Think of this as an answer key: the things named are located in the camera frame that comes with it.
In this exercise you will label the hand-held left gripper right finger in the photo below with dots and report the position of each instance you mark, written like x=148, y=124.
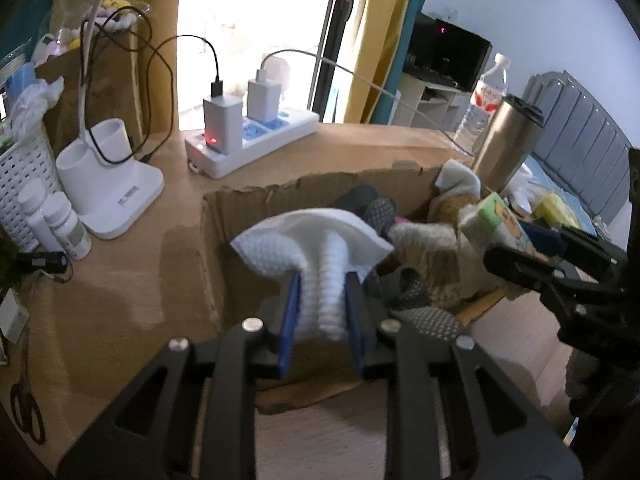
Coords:
x=352, y=320

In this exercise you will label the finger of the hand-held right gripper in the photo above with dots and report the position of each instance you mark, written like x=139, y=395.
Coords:
x=545, y=240
x=525, y=265

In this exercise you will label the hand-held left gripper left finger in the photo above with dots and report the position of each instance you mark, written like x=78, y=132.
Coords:
x=287, y=320

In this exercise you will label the small printed tissue packet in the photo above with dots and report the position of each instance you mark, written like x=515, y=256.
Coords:
x=492, y=217

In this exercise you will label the white waffle towel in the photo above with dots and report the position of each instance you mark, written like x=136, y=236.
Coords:
x=320, y=240

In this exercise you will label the brown cardboard box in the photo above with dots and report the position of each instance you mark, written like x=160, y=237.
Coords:
x=280, y=195

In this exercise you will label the yellow tissue pack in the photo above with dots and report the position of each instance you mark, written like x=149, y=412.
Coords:
x=550, y=207

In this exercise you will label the grey dotted sock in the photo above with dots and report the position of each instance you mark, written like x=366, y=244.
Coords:
x=430, y=325
x=380, y=212

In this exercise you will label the brown plush toy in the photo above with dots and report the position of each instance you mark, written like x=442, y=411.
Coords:
x=455, y=205

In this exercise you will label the cream knit sock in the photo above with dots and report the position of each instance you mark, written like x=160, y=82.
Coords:
x=430, y=250

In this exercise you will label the steel tumbler with black lid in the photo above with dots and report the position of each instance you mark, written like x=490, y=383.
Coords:
x=505, y=145

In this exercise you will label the white fluffy cloth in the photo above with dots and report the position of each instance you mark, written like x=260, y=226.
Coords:
x=457, y=177

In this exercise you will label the bed with grey headboard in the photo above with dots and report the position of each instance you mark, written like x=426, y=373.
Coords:
x=585, y=130

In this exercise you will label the clear plastic water bottle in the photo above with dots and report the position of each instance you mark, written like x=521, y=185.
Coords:
x=480, y=105

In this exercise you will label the white power strip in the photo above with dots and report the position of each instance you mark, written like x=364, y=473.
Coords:
x=280, y=130

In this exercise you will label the white computer desk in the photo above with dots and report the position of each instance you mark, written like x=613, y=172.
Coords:
x=415, y=100

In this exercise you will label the black monitor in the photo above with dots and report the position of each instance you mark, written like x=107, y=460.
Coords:
x=465, y=55

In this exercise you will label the white desk lamp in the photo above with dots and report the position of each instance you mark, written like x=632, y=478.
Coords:
x=120, y=205

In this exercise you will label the large white charger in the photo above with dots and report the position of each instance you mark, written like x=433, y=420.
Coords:
x=222, y=125

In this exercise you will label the small white charger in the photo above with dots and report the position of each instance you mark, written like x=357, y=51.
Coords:
x=263, y=100

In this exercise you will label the white pill bottle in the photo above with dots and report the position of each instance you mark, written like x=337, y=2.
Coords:
x=67, y=230
x=35, y=210

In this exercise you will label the small black device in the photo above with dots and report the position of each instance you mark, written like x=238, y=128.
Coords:
x=45, y=261

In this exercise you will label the yellow curtain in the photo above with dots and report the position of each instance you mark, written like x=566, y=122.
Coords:
x=380, y=35
x=160, y=10

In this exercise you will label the black scissors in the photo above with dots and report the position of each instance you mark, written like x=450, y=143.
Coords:
x=25, y=386

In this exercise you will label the small white box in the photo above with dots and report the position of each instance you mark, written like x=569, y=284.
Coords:
x=12, y=315

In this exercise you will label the brown paper bag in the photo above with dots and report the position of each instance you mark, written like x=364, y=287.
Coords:
x=115, y=90

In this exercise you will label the white plastic basket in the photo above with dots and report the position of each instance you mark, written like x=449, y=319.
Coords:
x=25, y=160

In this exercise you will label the crumpled white plastic bag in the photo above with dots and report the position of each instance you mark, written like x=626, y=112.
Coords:
x=35, y=105

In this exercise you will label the yellow white plush toy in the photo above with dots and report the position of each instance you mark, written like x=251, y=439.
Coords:
x=117, y=12

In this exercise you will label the blue packet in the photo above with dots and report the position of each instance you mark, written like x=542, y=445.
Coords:
x=17, y=85

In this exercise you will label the pale pink plush toy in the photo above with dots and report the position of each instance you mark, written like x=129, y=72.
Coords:
x=47, y=47

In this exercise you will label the black door frame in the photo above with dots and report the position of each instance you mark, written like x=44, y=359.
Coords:
x=340, y=35

